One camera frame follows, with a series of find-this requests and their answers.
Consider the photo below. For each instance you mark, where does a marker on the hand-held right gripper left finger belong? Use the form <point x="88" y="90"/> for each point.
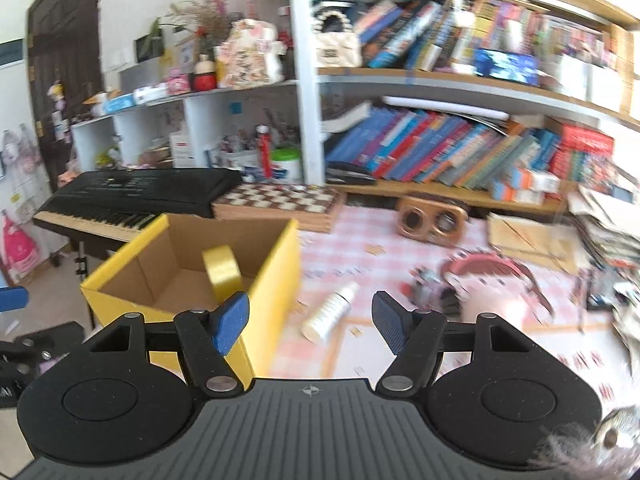
<point x="231" y="322"/>

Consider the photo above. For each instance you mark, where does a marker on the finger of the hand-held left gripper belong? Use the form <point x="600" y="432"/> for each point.
<point x="50" y="342"/>
<point x="11" y="299"/>

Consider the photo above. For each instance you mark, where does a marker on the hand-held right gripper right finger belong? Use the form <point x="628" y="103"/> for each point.
<point x="389" y="322"/>

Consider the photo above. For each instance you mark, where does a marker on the yellow cardboard box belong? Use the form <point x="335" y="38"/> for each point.
<point x="275" y="300"/>

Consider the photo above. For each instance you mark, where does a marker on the white bottle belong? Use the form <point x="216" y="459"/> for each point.
<point x="325" y="315"/>

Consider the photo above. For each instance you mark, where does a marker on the pink plush toy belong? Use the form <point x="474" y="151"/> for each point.
<point x="492" y="307"/>

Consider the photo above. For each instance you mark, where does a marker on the pink checked cloth desktop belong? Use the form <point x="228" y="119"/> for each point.
<point x="380" y="255"/>

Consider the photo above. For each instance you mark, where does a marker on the yellow tape roll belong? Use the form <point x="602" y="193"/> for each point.
<point x="222" y="270"/>

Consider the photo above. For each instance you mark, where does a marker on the small grey toy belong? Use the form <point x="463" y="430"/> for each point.
<point x="427" y="282"/>

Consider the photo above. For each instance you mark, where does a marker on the black keyboard stand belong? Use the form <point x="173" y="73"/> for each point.
<point x="81" y="260"/>

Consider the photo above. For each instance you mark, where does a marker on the wooden speaker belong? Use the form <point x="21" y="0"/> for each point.
<point x="425" y="222"/>

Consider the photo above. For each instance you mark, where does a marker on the wooden chessboard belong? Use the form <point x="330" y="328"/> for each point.
<point x="280" y="205"/>

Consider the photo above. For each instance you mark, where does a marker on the black stapler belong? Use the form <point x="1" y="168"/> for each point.
<point x="350" y="174"/>

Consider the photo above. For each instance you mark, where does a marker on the black electronic keyboard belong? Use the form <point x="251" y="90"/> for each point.
<point x="140" y="190"/>

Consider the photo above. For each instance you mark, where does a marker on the brown cardboard sheet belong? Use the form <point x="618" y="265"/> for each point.
<point x="530" y="240"/>

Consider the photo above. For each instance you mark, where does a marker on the white tub with green lid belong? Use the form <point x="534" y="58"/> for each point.
<point x="286" y="167"/>

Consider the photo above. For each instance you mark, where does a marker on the white pen holder with pens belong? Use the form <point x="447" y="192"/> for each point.
<point x="237" y="157"/>

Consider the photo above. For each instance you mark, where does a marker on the red hanging tassel ornament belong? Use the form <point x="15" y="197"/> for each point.
<point x="265" y="152"/>

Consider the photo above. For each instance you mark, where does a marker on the white box with red label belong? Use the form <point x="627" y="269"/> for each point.
<point x="185" y="152"/>

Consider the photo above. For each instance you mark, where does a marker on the row of colourful books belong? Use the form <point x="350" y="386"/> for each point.
<point x="400" y="35"/>
<point x="425" y="150"/>

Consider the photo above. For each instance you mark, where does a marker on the low white shelf unit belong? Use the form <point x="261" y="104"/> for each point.
<point x="194" y="125"/>

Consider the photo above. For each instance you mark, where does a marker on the rolled white paper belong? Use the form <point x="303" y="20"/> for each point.
<point x="440" y="107"/>

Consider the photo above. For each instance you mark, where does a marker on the grey fluffy object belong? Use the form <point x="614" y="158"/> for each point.
<point x="575" y="445"/>

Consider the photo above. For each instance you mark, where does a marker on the blue tissue pack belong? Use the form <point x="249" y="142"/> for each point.
<point x="119" y="104"/>

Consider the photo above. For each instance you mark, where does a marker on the tall white wooden bookshelf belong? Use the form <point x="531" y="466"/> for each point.
<point x="305" y="110"/>

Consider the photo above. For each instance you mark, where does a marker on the pile of papers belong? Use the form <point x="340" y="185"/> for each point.
<point x="610" y="230"/>

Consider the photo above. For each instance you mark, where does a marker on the flat white box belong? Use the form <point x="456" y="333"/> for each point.
<point x="150" y="94"/>

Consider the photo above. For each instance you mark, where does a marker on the pink box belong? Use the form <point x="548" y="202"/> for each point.
<point x="178" y="85"/>

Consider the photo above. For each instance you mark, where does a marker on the dark wooden door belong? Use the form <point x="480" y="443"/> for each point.
<point x="65" y="60"/>

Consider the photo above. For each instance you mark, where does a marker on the red round doll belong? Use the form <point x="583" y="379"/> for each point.
<point x="204" y="77"/>

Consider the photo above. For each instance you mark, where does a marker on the grey box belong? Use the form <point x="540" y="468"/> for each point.
<point x="137" y="76"/>

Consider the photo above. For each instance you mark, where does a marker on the floral house ornament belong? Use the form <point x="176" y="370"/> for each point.
<point x="250" y="60"/>

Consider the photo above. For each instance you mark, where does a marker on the blue printed box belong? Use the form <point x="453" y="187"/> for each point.
<point x="507" y="67"/>

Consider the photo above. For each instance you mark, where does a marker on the dried flower bouquet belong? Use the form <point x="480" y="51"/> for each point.
<point x="210" y="15"/>

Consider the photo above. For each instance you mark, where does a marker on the white storage boxes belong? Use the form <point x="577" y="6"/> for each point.
<point x="585" y="82"/>

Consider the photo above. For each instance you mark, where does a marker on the black picture frame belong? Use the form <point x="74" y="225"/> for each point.
<point x="147" y="49"/>

